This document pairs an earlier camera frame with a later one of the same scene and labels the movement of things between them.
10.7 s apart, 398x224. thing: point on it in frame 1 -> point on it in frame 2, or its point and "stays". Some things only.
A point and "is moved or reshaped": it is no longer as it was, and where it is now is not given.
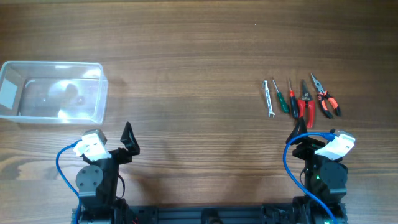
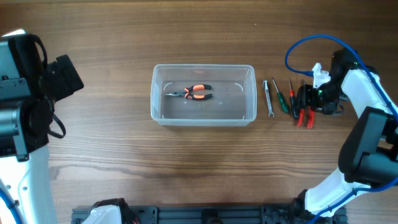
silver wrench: [270, 108] stays
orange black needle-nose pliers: [320, 97] is moved or reshaped
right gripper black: [306, 149] -> [306, 97]
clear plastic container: [67, 93] -> [203, 94]
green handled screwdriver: [283, 104] stays
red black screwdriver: [294, 103] stays
